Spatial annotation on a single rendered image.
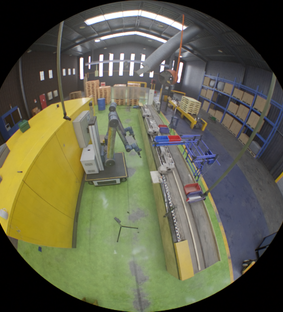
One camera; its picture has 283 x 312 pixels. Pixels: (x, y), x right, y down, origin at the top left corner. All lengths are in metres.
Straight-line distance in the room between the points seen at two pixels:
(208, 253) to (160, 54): 9.72
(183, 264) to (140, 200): 1.89
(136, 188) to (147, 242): 1.47
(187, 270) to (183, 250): 0.41
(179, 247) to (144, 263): 1.04
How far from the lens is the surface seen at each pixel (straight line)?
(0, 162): 2.44
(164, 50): 8.92
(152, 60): 8.55
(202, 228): 2.28
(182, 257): 1.95
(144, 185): 3.03
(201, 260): 2.27
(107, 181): 2.83
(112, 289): 2.94
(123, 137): 2.12
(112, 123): 1.65
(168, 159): 2.49
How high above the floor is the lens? 2.59
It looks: 43 degrees down
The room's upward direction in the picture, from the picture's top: 7 degrees clockwise
